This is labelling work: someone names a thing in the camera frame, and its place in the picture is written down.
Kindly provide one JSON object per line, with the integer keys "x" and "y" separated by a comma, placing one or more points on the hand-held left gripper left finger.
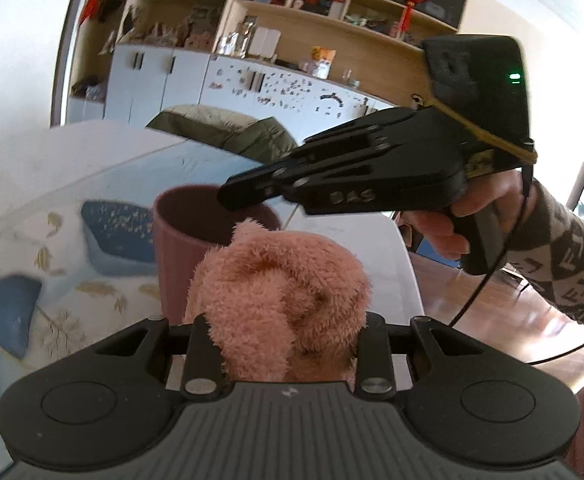
{"x": 199, "y": 355}

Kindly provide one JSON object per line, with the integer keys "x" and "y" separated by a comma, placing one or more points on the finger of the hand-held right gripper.
{"x": 272, "y": 182}
{"x": 361, "y": 135}

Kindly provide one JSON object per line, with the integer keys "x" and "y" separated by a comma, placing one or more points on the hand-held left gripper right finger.
{"x": 374, "y": 355}

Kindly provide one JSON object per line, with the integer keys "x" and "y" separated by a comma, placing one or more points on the pink fluffy towel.
{"x": 282, "y": 290}

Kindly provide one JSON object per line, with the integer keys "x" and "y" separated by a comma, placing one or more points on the pink ribbed cup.
{"x": 174, "y": 250}

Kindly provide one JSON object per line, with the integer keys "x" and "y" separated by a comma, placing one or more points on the person's right forearm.
{"x": 566, "y": 265}

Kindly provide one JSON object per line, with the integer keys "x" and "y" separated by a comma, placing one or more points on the person's right hand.
{"x": 434, "y": 232}

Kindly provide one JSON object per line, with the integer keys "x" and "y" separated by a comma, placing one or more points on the clear drinking glass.
{"x": 351, "y": 78}

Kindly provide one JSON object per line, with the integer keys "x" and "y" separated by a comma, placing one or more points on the orange snack packet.
{"x": 323, "y": 62}

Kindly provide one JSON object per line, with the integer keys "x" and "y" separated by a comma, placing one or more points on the white cutting boards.
{"x": 266, "y": 42}

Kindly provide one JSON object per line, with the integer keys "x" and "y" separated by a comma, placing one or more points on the dark hanging bag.
{"x": 112, "y": 2}

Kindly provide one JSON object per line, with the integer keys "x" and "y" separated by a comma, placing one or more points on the red hanging garment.
{"x": 91, "y": 6}

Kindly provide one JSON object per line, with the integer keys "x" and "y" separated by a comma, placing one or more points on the white and wood wall cabinet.
{"x": 182, "y": 75}

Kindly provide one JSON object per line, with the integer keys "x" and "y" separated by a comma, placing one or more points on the dark door frame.
{"x": 69, "y": 45}

